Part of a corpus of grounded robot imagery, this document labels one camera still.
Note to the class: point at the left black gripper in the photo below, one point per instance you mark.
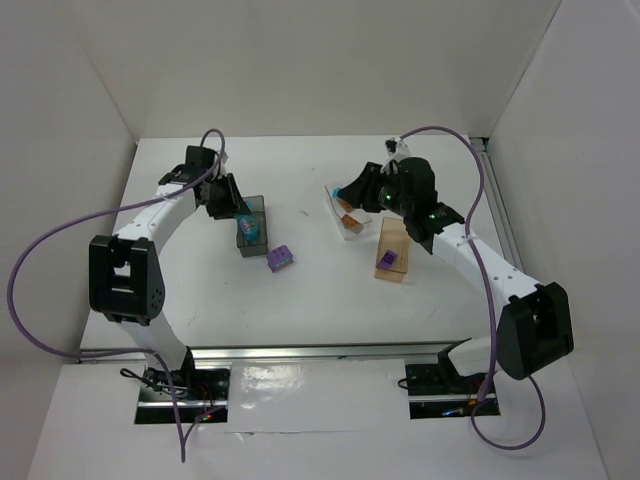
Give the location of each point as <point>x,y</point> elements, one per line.
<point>228,195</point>

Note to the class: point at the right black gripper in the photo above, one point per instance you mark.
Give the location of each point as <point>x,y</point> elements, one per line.
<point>366,185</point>

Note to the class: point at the teal arch lego brick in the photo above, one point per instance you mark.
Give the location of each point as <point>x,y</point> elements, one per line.
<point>249,227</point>

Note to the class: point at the purple arch lego brick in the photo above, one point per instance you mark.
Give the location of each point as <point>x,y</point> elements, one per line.
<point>279,258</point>

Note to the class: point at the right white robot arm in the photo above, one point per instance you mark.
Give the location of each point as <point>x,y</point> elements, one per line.
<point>530,323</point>

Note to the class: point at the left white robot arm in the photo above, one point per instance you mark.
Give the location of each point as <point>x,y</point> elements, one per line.
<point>126,284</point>

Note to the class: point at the smoky grey plastic container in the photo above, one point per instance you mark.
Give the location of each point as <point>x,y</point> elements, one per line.
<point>259,247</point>

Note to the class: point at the clear plastic container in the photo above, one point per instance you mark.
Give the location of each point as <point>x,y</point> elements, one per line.
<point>337,212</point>

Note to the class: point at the amber plastic container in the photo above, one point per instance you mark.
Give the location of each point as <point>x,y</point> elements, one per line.
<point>393,236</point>

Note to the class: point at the aluminium side rail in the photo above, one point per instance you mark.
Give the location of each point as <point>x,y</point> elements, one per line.
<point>500,210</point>

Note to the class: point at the aluminium front rail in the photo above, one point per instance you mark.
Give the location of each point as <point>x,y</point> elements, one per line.
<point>344,351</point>

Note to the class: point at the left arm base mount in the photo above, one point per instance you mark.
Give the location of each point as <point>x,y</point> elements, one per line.
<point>206,399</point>

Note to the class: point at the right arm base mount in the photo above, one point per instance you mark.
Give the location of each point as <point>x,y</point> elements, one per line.
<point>435,393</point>

